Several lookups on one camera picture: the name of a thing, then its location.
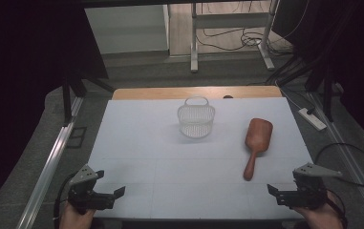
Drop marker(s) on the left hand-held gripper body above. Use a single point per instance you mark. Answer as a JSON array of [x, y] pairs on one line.
[[82, 191]]

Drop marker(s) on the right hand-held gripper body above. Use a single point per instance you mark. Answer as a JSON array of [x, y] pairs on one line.
[[308, 191]]

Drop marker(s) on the brown wooden hairbrush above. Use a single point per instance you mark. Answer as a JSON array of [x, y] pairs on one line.
[[257, 136]]

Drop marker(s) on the white plastic basket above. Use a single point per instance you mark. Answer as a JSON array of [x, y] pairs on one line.
[[196, 122]]

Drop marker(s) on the person's left hand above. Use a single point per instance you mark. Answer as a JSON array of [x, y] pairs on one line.
[[74, 219]]

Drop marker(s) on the person's right hand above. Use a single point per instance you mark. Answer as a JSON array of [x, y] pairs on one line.
[[321, 218]]

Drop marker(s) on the white table cover sheet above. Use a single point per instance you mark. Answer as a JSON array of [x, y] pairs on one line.
[[157, 178]]

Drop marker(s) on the white power strip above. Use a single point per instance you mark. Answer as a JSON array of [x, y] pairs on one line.
[[312, 119]]

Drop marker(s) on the black stand legs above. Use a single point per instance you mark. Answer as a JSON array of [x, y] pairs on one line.
[[71, 92], [327, 95]]

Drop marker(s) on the white cabinet panel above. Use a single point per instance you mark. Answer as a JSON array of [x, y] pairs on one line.
[[127, 28]]

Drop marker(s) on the metal floor rail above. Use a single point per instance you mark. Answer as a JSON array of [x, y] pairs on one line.
[[348, 152], [47, 171]]

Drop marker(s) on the dark floor socket frame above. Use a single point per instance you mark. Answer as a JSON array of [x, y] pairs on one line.
[[76, 137]]

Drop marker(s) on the white desk frame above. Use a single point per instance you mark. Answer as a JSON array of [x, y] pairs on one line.
[[230, 20]]

